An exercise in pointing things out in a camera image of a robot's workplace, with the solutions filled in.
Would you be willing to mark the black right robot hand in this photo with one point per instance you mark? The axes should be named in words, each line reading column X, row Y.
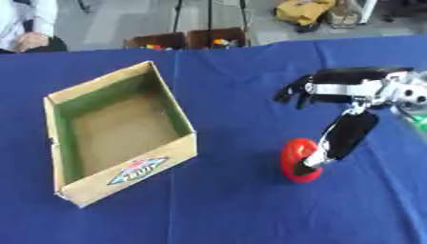
column 347, row 77

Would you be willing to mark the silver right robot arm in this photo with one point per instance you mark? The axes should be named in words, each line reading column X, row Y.
column 412, row 95

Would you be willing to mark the tan cardboard box green inside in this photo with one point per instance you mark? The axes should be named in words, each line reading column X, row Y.
column 119, row 127

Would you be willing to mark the tan bag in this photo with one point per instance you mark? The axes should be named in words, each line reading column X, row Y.
column 343, row 14

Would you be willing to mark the yellow bag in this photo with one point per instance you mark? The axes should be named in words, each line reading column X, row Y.
column 304, row 11

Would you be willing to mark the red round toy disc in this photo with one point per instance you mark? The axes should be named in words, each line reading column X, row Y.
column 296, row 155

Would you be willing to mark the brown crate of toys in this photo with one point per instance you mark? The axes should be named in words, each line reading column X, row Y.
column 219, row 38
column 158, row 41

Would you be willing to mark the black tripod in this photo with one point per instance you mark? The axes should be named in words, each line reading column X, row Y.
column 209, row 14

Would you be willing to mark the person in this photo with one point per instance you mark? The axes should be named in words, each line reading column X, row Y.
column 25, row 24

